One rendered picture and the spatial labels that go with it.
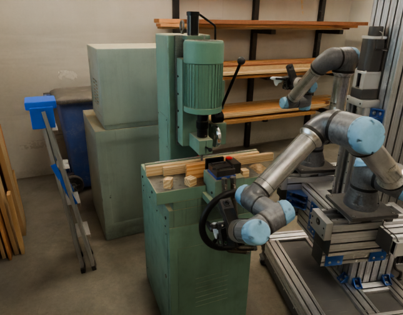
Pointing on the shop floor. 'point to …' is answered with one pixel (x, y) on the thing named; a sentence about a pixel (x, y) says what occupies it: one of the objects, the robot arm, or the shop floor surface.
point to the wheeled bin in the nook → (74, 131)
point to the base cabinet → (192, 268)
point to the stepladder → (49, 124)
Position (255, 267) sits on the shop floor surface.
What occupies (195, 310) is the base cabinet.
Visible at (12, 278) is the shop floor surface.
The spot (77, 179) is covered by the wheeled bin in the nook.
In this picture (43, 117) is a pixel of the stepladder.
